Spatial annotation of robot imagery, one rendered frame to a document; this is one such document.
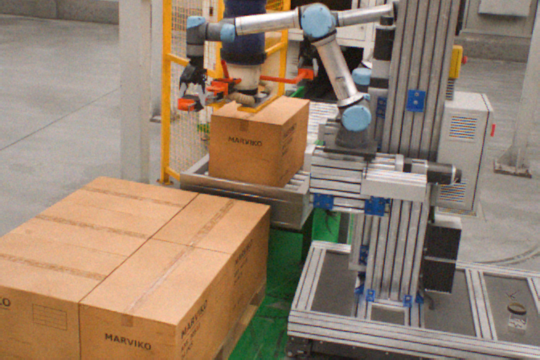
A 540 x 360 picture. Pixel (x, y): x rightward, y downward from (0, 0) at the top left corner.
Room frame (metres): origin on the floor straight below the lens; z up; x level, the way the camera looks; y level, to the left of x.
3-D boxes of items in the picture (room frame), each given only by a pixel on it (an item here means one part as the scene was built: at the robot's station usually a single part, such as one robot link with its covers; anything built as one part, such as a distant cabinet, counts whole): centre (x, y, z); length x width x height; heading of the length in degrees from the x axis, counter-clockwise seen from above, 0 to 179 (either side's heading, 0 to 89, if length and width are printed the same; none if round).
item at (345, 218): (3.79, -0.49, 0.50); 0.07 x 0.07 x 1.00; 75
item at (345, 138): (2.82, -0.35, 1.09); 0.15 x 0.15 x 0.10
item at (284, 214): (3.36, 0.15, 0.47); 0.70 x 0.03 x 0.15; 75
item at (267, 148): (3.70, 0.06, 0.75); 0.60 x 0.40 x 0.40; 164
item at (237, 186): (3.37, 0.15, 0.58); 0.70 x 0.03 x 0.06; 75
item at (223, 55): (3.29, 0.16, 1.32); 0.23 x 0.23 x 0.04
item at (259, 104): (3.27, 0.08, 1.10); 0.34 x 0.10 x 0.05; 163
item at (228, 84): (3.05, 0.24, 1.20); 0.10 x 0.08 x 0.06; 73
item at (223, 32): (2.74, 0.23, 1.50); 0.11 x 0.11 x 0.08; 86
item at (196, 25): (2.73, 0.33, 1.50); 0.09 x 0.08 x 0.11; 86
